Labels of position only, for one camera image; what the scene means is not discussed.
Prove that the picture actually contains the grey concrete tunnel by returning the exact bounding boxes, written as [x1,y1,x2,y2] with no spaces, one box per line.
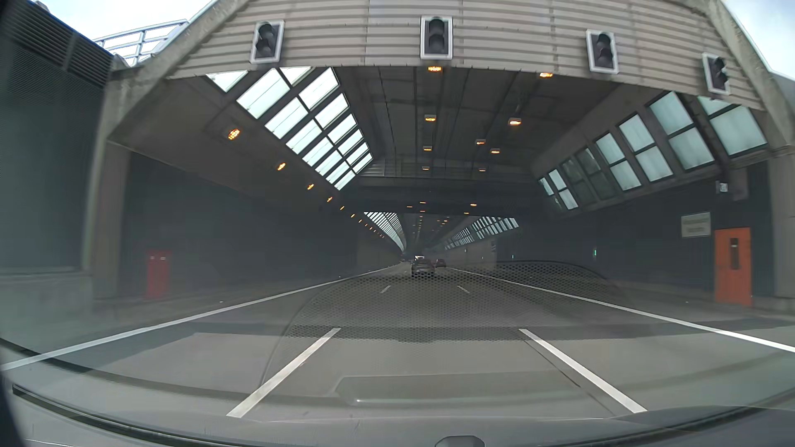
[81,0,795,314]

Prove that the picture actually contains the grey asphalt road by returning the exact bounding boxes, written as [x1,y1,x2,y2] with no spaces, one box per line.
[0,262,795,424]

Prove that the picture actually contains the road markings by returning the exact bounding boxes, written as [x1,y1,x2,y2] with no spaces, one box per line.
[0,266,795,419]

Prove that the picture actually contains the traffic light with white border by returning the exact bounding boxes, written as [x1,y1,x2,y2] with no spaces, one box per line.
[250,20,286,65]
[585,29,620,75]
[420,15,453,61]
[702,52,732,96]

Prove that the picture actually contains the car's own bonnet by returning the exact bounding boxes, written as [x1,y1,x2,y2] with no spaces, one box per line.
[0,366,795,447]

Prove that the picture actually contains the grey pavement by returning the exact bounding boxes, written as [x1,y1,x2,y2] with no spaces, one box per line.
[0,268,380,358]

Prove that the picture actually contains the metal railing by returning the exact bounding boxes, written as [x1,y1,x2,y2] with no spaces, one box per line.
[93,19,190,67]

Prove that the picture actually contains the dark noise barrier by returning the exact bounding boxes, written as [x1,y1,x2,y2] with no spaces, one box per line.
[0,0,114,324]

